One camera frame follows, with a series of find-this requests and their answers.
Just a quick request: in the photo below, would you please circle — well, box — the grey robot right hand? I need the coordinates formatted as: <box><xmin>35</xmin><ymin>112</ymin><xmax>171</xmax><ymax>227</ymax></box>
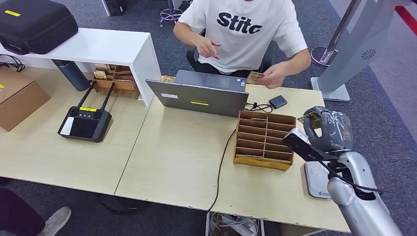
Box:
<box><xmin>302</xmin><ymin>106</ymin><xmax>355</xmax><ymax>154</ymax></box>

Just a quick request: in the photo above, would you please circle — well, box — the person's right hand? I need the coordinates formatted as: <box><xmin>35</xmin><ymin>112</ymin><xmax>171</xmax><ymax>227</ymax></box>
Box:
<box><xmin>195</xmin><ymin>35</ymin><xmax>221</xmax><ymax>60</ymax></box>

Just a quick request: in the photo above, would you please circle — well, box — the person's left hand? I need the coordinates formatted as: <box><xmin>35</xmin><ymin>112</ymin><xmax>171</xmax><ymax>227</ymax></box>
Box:
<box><xmin>255</xmin><ymin>61</ymin><xmax>287</xmax><ymax>89</ymax></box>

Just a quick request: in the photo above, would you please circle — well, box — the person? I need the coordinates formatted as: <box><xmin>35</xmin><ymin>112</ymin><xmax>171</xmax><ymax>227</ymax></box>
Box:
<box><xmin>0</xmin><ymin>177</ymin><xmax>72</xmax><ymax>236</ymax></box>
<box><xmin>173</xmin><ymin>0</ymin><xmax>312</xmax><ymax>89</ymax></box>

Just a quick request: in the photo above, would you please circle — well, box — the grey card reader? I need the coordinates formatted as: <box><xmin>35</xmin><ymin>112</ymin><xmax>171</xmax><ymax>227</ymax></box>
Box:
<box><xmin>303</xmin><ymin>161</ymin><xmax>333</xmax><ymax>200</ymax></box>

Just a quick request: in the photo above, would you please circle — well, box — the wooden slotted card organizer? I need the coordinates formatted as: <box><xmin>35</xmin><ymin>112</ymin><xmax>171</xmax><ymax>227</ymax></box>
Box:
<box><xmin>233</xmin><ymin>110</ymin><xmax>297</xmax><ymax>171</ymax></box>

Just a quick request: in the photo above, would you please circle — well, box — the small wooden card organizer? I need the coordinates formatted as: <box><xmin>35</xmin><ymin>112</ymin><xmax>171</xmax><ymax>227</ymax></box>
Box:
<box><xmin>92</xmin><ymin>64</ymin><xmax>141</xmax><ymax>100</ymax></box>

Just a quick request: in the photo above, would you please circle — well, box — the small black square box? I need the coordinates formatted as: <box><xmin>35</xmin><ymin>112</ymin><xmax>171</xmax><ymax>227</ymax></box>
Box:
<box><xmin>268</xmin><ymin>95</ymin><xmax>288</xmax><ymax>110</ymax></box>

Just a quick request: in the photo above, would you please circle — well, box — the chrome stool base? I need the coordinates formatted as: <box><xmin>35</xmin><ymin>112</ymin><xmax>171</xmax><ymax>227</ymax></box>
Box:
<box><xmin>159</xmin><ymin>0</ymin><xmax>184</xmax><ymax>28</ymax></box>

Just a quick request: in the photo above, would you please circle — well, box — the grey laptop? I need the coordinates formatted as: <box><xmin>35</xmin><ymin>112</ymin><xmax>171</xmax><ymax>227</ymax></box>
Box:
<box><xmin>146</xmin><ymin>69</ymin><xmax>250</xmax><ymax>118</ymax></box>

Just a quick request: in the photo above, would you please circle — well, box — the grey kiosk stand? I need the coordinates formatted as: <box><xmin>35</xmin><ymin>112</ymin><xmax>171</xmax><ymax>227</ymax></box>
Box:
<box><xmin>310</xmin><ymin>0</ymin><xmax>396</xmax><ymax>102</ymax></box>

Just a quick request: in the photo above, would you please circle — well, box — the black cabinet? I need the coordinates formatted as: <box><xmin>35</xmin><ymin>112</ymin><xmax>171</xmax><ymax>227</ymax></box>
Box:
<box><xmin>101</xmin><ymin>0</ymin><xmax>128</xmax><ymax>17</ymax></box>

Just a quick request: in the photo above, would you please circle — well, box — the white desk shelf riser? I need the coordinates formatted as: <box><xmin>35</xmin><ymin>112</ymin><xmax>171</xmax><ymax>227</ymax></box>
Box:
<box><xmin>0</xmin><ymin>28</ymin><xmax>163</xmax><ymax>107</ymax></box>

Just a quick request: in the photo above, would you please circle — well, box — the dark grey bottle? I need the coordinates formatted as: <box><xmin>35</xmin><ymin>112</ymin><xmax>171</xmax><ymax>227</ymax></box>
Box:
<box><xmin>52</xmin><ymin>59</ymin><xmax>91</xmax><ymax>92</ymax></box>

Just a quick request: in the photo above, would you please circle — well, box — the black remote controller with antennas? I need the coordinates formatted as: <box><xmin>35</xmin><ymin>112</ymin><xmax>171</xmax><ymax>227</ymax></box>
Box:
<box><xmin>58</xmin><ymin>81</ymin><xmax>116</xmax><ymax>143</ymax></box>

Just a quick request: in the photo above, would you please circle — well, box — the black carrying case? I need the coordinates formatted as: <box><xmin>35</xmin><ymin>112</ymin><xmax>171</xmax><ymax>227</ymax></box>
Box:
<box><xmin>0</xmin><ymin>0</ymin><xmax>79</xmax><ymax>56</ymax></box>

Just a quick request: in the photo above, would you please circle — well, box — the brown cardboard box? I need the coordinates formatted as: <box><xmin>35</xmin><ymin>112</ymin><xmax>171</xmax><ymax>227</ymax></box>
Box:
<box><xmin>0</xmin><ymin>66</ymin><xmax>52</xmax><ymax>132</ymax></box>

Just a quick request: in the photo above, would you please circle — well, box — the thin black tangled cable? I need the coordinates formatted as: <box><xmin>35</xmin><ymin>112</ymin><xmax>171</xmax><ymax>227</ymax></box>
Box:
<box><xmin>245</xmin><ymin>102</ymin><xmax>273</xmax><ymax>114</ymax></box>

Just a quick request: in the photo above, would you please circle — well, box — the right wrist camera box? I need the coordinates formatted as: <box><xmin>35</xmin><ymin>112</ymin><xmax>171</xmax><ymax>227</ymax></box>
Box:
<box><xmin>282</xmin><ymin>128</ymin><xmax>339</xmax><ymax>162</ymax></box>

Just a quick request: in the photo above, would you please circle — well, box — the chrome stanchion post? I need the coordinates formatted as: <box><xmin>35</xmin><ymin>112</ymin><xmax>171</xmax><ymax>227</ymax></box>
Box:
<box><xmin>310</xmin><ymin>0</ymin><xmax>363</xmax><ymax>68</ymax></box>

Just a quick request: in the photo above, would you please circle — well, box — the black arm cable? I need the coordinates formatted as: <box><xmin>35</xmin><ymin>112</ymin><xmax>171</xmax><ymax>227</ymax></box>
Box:
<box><xmin>317</xmin><ymin>156</ymin><xmax>385</xmax><ymax>196</ymax></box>

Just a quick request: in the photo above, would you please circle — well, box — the black laptop power cable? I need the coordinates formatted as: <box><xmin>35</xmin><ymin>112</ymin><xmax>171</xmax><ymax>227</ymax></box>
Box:
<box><xmin>206</xmin><ymin>129</ymin><xmax>237</xmax><ymax>214</ymax></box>

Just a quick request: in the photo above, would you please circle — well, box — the white power strip with cables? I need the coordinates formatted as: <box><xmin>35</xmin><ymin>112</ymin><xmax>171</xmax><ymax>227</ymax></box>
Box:
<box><xmin>208</xmin><ymin>213</ymin><xmax>260</xmax><ymax>236</ymax></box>

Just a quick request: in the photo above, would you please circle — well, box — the black coiled cable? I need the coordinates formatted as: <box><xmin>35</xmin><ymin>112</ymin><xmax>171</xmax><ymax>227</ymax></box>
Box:
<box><xmin>0</xmin><ymin>54</ymin><xmax>26</xmax><ymax>73</ymax></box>

